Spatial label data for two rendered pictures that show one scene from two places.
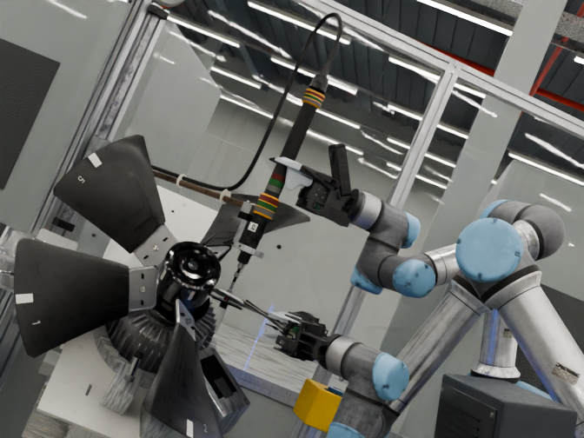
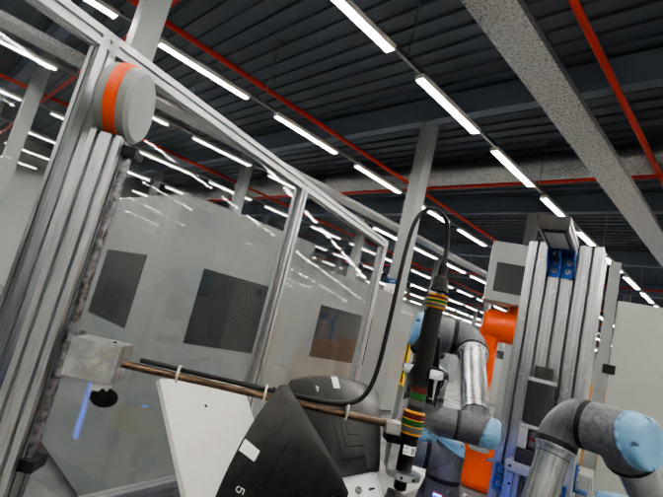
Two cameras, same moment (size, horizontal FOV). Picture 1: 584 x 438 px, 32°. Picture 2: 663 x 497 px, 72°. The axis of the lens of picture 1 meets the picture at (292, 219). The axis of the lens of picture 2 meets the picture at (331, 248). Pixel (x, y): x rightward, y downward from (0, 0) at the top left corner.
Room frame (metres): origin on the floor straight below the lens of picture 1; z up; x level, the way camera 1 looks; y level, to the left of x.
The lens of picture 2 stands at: (1.73, 0.95, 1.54)
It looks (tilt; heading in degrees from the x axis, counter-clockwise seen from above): 9 degrees up; 309
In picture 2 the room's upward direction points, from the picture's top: 14 degrees clockwise
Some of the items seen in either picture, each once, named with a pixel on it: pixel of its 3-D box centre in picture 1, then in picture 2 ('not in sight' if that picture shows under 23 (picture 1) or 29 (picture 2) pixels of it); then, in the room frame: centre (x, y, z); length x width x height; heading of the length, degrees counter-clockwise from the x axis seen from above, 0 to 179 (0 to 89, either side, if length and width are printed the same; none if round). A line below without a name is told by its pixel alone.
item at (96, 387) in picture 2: not in sight; (105, 393); (2.57, 0.47, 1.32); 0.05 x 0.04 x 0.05; 44
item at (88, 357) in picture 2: (105, 155); (95, 357); (2.60, 0.50, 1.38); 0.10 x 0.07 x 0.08; 44
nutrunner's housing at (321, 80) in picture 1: (285, 162); (422, 372); (2.15, 0.06, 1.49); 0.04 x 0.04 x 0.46
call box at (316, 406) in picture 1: (322, 409); not in sight; (2.49, -0.25, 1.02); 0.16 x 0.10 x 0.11; 9
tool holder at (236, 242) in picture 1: (252, 229); (402, 450); (2.15, 0.07, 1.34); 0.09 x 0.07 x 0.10; 44
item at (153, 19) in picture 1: (110, 117); (84, 300); (2.63, 0.53, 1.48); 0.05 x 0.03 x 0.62; 134
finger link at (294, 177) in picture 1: (292, 175); (433, 386); (2.13, 0.03, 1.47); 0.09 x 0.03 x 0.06; 118
